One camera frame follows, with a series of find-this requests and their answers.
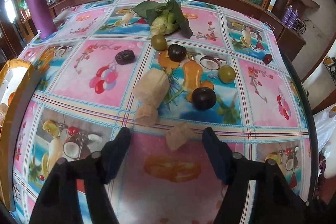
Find green plum left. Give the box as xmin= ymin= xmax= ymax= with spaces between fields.
xmin=150 ymin=34 xmax=167 ymax=51

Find long beige cake piece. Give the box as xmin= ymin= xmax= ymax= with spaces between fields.
xmin=132 ymin=68 xmax=170 ymax=109

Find green plum right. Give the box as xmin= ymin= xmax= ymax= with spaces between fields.
xmin=218 ymin=65 xmax=236 ymax=84

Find white plastic bag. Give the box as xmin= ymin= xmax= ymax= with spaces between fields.
xmin=313 ymin=104 xmax=335 ymax=179

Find round beige cake piece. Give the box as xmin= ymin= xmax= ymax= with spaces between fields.
xmin=165 ymin=122 xmax=195 ymax=151

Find green leaves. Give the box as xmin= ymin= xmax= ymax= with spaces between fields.
xmin=133 ymin=0 xmax=193 ymax=39

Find fruit pattern tablecloth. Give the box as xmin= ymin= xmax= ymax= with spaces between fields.
xmin=13 ymin=0 xmax=311 ymax=223

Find small red cherry fruit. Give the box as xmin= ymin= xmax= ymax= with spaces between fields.
xmin=262 ymin=53 xmax=273 ymax=65

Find green plum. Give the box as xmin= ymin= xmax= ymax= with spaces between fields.
xmin=218 ymin=65 xmax=236 ymax=84
xmin=150 ymin=34 xmax=167 ymax=51

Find purple thermos bottle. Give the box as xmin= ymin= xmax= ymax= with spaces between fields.
xmin=26 ymin=0 xmax=56 ymax=40

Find purple bottles on shelf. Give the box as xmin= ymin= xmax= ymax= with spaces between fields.
xmin=281 ymin=5 xmax=298 ymax=28

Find dark plum front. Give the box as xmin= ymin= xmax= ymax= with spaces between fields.
xmin=191 ymin=87 xmax=217 ymax=110

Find yellow taped foam tray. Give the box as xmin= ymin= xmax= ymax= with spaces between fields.
xmin=1 ymin=59 xmax=38 ymax=211

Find small beige cake piece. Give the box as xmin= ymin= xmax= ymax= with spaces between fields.
xmin=135 ymin=104 xmax=158 ymax=127

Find orange pair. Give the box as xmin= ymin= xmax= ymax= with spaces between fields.
xmin=7 ymin=92 xmax=15 ymax=106

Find dark plum back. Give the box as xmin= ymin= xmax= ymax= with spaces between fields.
xmin=167 ymin=44 xmax=187 ymax=62

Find dark plum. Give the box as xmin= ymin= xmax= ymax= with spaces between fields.
xmin=191 ymin=87 xmax=217 ymax=110
xmin=167 ymin=44 xmax=187 ymax=62

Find dark date near cakes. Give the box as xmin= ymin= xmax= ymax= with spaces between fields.
xmin=115 ymin=50 xmax=135 ymax=65

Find green custard apple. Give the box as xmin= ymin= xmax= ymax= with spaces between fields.
xmin=150 ymin=12 xmax=179 ymax=36

